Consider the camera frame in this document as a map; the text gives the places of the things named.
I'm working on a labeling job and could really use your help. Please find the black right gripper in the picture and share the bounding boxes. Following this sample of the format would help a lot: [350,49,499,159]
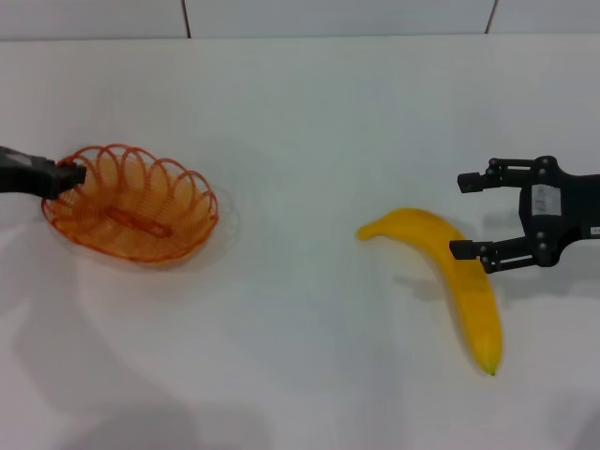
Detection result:
[449,155,600,276]

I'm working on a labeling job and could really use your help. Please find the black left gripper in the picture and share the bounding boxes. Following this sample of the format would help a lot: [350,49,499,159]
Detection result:
[0,145,88,202]

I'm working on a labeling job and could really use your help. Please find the orange wire basket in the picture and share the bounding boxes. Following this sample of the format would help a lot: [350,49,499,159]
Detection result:
[40,143,220,268]

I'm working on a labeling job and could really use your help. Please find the yellow banana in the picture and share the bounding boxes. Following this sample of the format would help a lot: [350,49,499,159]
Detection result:
[356,207,503,377]

